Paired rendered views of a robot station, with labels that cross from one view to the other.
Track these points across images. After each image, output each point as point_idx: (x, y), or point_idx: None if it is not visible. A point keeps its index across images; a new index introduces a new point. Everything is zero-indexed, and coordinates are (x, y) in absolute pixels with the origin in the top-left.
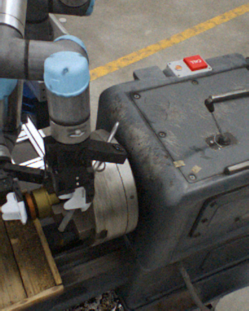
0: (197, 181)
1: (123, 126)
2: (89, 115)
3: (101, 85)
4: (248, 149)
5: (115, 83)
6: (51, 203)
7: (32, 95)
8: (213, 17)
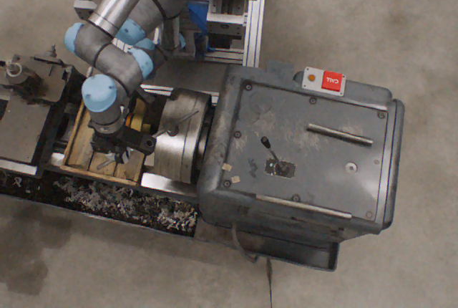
0: (227, 189)
1: (218, 107)
2: (113, 122)
3: None
4: (295, 189)
5: (381, 2)
6: (142, 131)
7: (206, 22)
8: None
